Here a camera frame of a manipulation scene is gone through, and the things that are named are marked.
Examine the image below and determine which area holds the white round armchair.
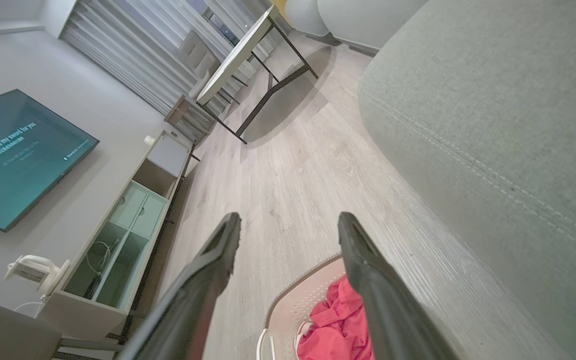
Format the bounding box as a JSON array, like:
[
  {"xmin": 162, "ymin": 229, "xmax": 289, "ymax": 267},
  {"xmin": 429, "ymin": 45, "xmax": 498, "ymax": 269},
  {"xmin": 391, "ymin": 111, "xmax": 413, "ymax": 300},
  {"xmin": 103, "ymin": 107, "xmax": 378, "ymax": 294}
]
[{"xmin": 285, "ymin": 0, "xmax": 429, "ymax": 57}]

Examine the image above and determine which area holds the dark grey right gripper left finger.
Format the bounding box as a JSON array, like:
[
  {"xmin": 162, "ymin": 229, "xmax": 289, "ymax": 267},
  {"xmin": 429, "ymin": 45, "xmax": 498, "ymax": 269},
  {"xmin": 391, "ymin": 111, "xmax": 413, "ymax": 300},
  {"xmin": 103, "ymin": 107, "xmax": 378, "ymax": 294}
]
[{"xmin": 116, "ymin": 212, "xmax": 242, "ymax": 360}]

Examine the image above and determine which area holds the white wall-mounted device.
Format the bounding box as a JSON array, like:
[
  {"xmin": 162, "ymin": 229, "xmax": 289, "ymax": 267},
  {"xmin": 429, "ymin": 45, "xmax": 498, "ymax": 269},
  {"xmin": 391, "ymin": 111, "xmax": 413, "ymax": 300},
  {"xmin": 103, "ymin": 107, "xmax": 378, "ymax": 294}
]
[{"xmin": 4, "ymin": 255, "xmax": 71, "ymax": 297}]

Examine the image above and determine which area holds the white laundry basket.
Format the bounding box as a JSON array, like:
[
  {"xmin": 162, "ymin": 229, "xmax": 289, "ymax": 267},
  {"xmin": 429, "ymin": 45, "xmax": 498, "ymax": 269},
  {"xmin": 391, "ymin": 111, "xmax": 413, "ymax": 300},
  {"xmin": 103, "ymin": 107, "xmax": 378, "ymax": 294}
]
[{"xmin": 256, "ymin": 253, "xmax": 375, "ymax": 360}]

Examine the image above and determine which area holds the white table with black legs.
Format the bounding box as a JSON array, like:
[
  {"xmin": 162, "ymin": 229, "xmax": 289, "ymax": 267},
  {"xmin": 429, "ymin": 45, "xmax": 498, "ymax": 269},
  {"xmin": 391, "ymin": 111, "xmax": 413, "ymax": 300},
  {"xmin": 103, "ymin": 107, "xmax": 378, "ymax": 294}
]
[{"xmin": 196, "ymin": 4, "xmax": 319, "ymax": 145}]

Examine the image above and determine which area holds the red garment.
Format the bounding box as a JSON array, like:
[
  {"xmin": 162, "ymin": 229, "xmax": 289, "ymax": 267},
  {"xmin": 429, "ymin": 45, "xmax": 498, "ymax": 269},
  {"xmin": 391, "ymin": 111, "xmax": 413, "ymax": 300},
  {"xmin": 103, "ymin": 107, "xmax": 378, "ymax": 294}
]
[{"xmin": 296, "ymin": 274, "xmax": 375, "ymax": 360}]

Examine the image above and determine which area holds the grey striped curtain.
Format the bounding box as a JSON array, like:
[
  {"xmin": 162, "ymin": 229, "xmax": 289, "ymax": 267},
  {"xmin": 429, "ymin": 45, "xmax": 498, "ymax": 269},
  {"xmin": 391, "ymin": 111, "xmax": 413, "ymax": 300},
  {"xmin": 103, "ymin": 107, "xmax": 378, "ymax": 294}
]
[{"xmin": 59, "ymin": 0, "xmax": 279, "ymax": 146}]

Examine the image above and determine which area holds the white cable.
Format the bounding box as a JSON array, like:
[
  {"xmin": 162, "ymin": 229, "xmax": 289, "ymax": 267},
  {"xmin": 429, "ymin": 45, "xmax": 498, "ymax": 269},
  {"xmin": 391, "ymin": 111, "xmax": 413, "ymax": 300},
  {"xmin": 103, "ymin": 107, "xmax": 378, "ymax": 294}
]
[{"xmin": 14, "ymin": 298, "xmax": 49, "ymax": 319}]

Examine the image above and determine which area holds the flat screen television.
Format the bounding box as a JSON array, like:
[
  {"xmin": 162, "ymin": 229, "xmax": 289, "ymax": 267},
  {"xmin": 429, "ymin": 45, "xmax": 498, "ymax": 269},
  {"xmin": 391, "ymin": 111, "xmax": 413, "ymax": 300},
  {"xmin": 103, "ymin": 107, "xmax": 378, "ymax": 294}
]
[{"xmin": 0, "ymin": 89, "xmax": 100, "ymax": 232}]

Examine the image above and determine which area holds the grey fabric sofa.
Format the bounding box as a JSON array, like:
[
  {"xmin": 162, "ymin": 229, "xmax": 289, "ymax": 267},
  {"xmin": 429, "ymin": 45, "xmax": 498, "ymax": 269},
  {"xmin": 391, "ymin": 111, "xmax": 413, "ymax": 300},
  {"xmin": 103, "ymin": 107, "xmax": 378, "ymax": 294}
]
[{"xmin": 357, "ymin": 0, "xmax": 576, "ymax": 360}]

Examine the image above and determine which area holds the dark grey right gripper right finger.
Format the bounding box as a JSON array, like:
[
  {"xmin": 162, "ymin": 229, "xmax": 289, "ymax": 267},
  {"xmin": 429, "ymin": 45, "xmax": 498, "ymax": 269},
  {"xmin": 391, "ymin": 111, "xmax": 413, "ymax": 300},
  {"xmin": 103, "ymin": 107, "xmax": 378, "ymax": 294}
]
[{"xmin": 337, "ymin": 211, "xmax": 461, "ymax": 360}]

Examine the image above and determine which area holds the white and green tv cabinet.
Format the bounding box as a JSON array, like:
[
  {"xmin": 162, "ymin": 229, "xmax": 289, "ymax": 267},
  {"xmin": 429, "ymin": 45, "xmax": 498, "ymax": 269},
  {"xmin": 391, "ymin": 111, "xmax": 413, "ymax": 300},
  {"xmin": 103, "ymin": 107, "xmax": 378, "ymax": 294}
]
[{"xmin": 35, "ymin": 130, "xmax": 195, "ymax": 342}]

